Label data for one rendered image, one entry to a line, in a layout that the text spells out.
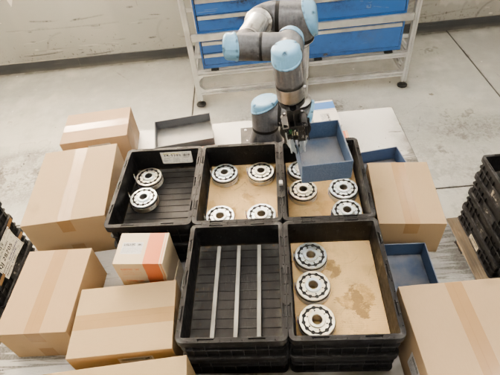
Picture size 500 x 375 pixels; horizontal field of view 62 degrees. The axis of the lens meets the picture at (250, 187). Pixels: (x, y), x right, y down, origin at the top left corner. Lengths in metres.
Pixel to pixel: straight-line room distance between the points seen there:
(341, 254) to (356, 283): 0.11
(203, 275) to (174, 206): 0.34
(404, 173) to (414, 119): 1.76
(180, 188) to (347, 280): 0.73
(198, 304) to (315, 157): 0.59
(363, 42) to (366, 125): 1.42
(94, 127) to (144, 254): 0.86
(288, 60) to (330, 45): 2.33
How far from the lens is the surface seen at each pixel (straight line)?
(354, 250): 1.43
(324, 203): 1.55
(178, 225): 1.41
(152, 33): 4.27
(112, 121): 2.06
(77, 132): 2.07
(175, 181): 1.69
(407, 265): 1.58
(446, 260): 1.63
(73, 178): 1.77
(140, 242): 1.40
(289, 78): 1.09
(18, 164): 3.59
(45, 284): 1.53
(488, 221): 2.25
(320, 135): 1.42
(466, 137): 3.32
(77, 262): 1.53
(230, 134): 2.07
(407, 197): 1.57
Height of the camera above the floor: 1.98
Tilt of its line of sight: 46 degrees down
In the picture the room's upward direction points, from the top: 7 degrees counter-clockwise
